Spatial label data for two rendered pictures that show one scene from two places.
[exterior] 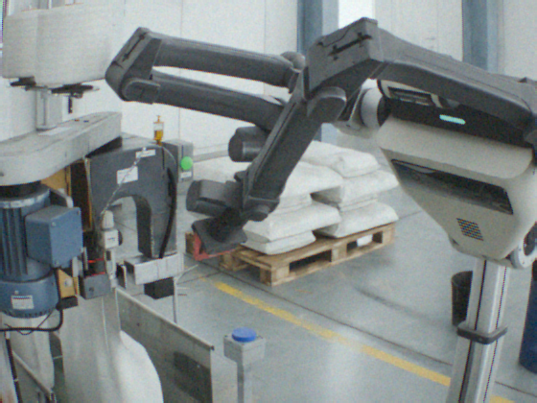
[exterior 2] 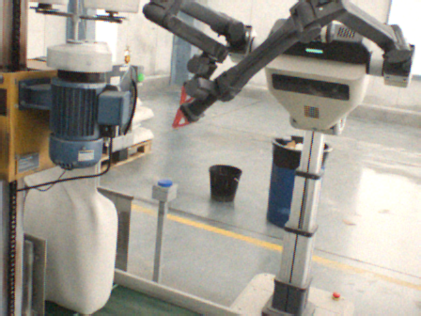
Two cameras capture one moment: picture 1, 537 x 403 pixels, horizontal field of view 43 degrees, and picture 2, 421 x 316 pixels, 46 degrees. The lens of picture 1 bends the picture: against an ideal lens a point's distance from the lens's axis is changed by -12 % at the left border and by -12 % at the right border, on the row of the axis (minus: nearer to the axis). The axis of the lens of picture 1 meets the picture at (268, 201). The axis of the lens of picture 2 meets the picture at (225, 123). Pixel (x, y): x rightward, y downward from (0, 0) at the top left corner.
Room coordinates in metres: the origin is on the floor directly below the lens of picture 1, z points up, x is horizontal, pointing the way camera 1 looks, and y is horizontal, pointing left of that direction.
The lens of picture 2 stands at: (-0.17, 0.72, 1.55)
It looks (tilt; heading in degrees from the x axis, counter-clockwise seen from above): 12 degrees down; 334
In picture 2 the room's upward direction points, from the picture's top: 6 degrees clockwise
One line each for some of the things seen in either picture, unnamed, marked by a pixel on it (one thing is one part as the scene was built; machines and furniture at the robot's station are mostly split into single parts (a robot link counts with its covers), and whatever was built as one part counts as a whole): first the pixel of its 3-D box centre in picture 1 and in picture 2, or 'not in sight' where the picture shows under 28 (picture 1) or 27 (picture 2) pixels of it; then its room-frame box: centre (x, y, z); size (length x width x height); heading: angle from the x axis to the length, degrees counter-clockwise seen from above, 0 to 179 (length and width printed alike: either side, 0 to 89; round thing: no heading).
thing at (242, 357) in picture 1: (244, 346); (164, 191); (1.71, 0.06, 0.81); 0.08 x 0.08 x 0.06; 42
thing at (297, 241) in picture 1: (257, 229); not in sight; (4.58, 0.07, 0.20); 0.66 x 0.44 x 0.12; 42
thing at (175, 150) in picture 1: (176, 159); (132, 75); (1.75, 0.22, 1.29); 0.08 x 0.05 x 0.09; 42
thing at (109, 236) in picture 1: (109, 245); not in sight; (1.53, 0.35, 1.14); 0.05 x 0.04 x 0.16; 132
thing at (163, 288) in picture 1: (163, 284); (120, 152); (1.70, 0.25, 0.98); 0.09 x 0.05 x 0.05; 132
